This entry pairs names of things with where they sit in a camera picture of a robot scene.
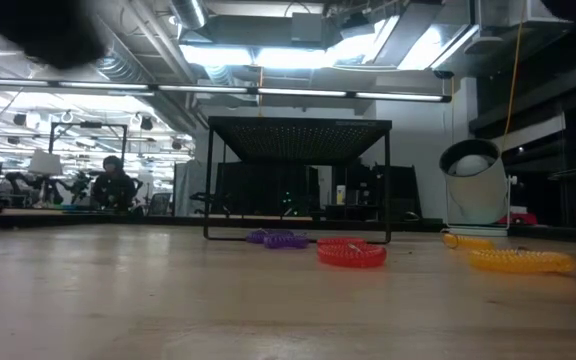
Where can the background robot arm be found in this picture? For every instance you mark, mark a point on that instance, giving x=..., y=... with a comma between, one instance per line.
x=68, y=187

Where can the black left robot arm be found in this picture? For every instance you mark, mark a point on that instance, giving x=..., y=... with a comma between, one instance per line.
x=43, y=30

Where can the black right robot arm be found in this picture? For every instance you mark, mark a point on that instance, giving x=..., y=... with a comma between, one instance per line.
x=568, y=6

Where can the black perforated metal desk shelf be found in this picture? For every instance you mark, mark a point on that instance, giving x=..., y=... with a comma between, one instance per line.
x=298, y=140

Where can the yellow background bottle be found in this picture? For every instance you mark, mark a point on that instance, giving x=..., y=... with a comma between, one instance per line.
x=340, y=195

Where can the long ceiling light strip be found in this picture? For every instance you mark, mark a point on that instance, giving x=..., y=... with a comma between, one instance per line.
x=218, y=89

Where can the grey ceiling box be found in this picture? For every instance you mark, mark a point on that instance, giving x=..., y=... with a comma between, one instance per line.
x=307, y=27

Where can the person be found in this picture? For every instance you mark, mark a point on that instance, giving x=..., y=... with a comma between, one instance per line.
x=113, y=187

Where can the white round floor fan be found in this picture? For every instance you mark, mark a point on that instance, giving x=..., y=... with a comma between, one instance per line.
x=478, y=200

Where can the red background object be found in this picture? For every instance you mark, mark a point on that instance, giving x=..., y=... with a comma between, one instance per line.
x=518, y=218

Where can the white lamp shade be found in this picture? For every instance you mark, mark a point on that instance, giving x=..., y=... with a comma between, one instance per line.
x=44, y=162

